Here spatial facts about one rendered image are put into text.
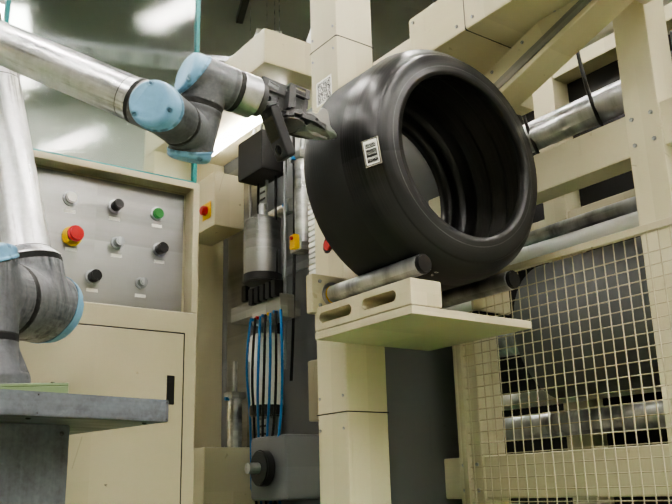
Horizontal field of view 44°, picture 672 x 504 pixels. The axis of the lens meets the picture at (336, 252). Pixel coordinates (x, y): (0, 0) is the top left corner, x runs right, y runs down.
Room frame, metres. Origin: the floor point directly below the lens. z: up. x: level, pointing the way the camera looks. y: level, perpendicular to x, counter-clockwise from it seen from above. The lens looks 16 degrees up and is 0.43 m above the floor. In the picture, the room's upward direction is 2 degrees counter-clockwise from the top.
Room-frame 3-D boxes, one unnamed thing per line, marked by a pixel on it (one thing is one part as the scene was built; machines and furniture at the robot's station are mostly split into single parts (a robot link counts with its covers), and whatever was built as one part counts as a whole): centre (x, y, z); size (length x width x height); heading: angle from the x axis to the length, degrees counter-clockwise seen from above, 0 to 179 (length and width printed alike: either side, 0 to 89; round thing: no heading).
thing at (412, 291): (1.89, -0.09, 0.84); 0.36 x 0.09 x 0.06; 36
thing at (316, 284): (2.11, -0.09, 0.90); 0.40 x 0.03 x 0.10; 126
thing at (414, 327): (1.97, -0.20, 0.80); 0.37 x 0.36 x 0.02; 126
